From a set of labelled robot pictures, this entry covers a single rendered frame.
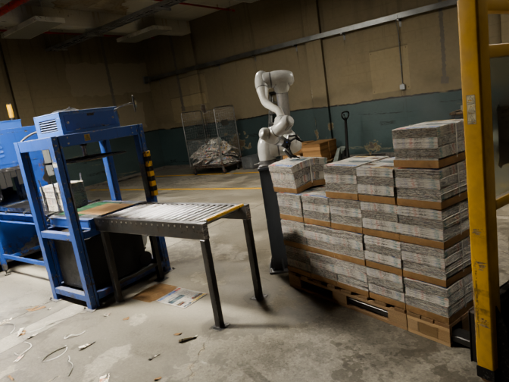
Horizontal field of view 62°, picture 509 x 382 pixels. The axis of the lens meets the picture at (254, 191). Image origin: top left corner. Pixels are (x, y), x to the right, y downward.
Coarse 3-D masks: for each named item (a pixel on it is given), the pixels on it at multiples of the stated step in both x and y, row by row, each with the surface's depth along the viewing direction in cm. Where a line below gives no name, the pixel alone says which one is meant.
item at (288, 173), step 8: (288, 160) 350; (296, 160) 342; (304, 160) 334; (272, 168) 345; (280, 168) 337; (288, 168) 329; (296, 168) 329; (304, 168) 335; (272, 176) 350; (280, 176) 341; (288, 176) 334; (296, 176) 330; (304, 176) 336; (280, 184) 345; (288, 184) 338; (296, 184) 331
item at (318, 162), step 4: (316, 160) 341; (320, 160) 345; (324, 160) 347; (316, 164) 342; (320, 164) 345; (316, 168) 342; (320, 168) 345; (316, 172) 343; (320, 172) 346; (316, 176) 343; (320, 176) 346
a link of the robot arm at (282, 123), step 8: (264, 88) 346; (264, 96) 343; (264, 104) 339; (272, 104) 333; (280, 112) 322; (280, 120) 315; (288, 120) 312; (272, 128) 321; (280, 128) 315; (288, 128) 315
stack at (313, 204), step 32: (320, 192) 326; (288, 224) 348; (352, 224) 290; (384, 224) 267; (288, 256) 360; (320, 256) 324; (352, 256) 297; (384, 256) 273; (384, 288) 280; (384, 320) 286
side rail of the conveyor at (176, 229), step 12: (96, 228) 378; (108, 228) 366; (120, 228) 356; (132, 228) 346; (144, 228) 336; (156, 228) 327; (168, 228) 319; (180, 228) 310; (192, 228) 303; (204, 228) 297
